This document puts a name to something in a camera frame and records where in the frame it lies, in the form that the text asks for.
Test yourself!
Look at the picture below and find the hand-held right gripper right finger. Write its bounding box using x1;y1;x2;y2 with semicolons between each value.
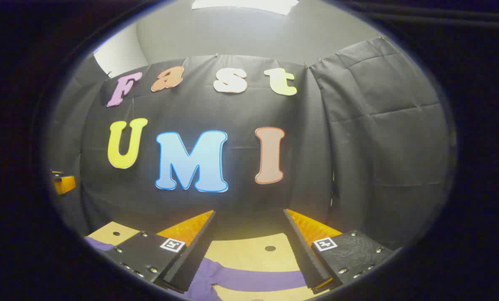
284;209;394;294

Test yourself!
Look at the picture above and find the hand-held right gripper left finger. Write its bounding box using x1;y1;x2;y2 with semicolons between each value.
105;210;216;293

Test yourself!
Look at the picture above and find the purple button-up shirt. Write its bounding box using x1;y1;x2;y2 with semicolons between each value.
84;237;307;301

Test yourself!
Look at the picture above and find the black backdrop cloth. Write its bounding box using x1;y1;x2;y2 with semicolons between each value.
49;37;450;251

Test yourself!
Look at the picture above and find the ceiling light panel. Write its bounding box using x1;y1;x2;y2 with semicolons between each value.
191;0;300;16

